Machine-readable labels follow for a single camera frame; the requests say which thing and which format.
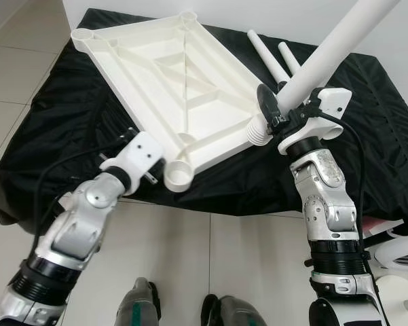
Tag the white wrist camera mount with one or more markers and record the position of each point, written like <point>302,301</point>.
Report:
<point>336,102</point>
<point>139,153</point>

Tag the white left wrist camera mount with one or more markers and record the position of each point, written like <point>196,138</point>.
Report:
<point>139,153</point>

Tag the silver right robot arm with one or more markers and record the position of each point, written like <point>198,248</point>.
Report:
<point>322,197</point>

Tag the black metal table leg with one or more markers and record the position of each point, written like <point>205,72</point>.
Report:
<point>380,238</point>

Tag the white dome-shaped appliance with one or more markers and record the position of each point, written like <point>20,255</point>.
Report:
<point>404,248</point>

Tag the grey left robot leg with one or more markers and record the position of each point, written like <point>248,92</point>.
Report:
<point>139,305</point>

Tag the black cloth table cover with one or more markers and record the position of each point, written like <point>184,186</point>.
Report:
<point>54,136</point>

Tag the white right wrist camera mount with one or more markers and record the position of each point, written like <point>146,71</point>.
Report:
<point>336,102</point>

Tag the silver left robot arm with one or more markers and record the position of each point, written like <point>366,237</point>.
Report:
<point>81,217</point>

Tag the white plastic children table top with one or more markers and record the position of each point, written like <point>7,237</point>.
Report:
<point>156,88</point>

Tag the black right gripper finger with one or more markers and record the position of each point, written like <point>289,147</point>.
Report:
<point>266,102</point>

